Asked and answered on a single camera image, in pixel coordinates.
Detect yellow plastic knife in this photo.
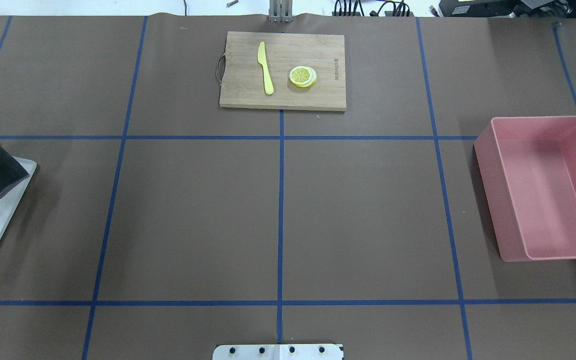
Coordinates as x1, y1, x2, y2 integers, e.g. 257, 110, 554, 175
256, 41, 275, 96

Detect yellow lemon slices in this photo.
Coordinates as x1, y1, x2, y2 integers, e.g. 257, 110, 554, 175
289, 65, 318, 88

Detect bamboo cutting board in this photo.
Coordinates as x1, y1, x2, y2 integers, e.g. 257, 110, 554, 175
219, 30, 347, 112

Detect white mounting plate with bolts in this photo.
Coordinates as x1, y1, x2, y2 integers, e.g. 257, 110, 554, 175
212, 343, 345, 360

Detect black monitor equipment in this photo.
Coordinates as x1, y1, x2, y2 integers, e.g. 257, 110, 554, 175
438, 0, 576, 19

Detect pink plastic bin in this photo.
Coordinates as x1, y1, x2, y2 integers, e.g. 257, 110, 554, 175
474, 115, 576, 262

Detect grey aluminium post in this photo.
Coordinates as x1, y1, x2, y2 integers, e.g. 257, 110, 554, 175
269, 0, 294, 23

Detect black power strip with cables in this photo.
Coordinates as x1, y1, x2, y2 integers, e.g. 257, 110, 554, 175
330, 0, 414, 18

